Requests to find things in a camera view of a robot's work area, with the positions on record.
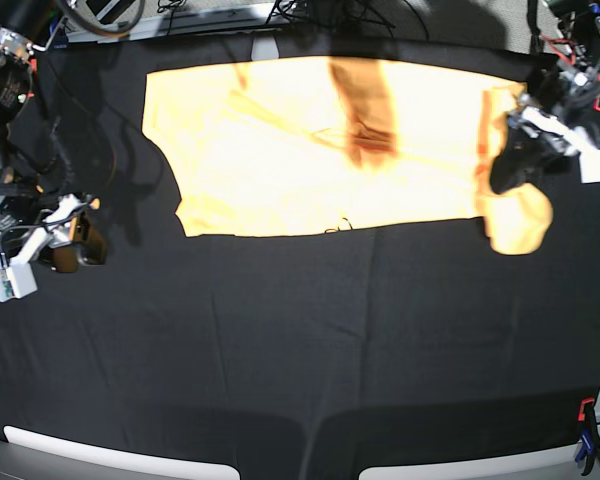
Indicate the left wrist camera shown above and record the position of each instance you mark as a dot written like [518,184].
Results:
[589,163]

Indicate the red blue clamp bottom right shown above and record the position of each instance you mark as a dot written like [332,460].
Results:
[589,438]

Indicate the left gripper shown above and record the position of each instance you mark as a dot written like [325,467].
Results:
[534,140]

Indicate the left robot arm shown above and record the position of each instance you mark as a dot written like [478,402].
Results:
[572,85]

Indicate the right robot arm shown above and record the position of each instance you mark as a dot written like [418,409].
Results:
[28,28]

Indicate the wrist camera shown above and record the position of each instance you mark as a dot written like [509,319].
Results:
[16,282]
[589,163]

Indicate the yellow t-shirt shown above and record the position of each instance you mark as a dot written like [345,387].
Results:
[313,145]

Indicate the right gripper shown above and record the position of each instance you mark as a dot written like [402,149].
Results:
[62,237]

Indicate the black table cloth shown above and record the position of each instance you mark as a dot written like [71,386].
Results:
[295,357]

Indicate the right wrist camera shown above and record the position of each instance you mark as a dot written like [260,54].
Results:
[16,282]

